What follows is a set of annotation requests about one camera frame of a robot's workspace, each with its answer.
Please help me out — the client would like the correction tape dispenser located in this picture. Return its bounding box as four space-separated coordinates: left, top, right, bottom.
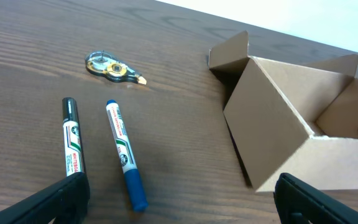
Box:
85 50 147 85

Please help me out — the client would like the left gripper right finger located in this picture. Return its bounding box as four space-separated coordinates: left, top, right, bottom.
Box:
273 173 358 224

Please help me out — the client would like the blue whiteboard marker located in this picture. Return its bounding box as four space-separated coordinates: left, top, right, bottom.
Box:
106 100 148 212

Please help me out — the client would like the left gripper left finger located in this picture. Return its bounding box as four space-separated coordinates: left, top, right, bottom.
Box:
0 172 90 224

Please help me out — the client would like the cardboard box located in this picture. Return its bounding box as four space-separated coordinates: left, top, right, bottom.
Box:
208 31 358 192

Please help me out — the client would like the black whiteboard marker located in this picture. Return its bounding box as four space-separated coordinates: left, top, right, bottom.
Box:
62 97 86 176

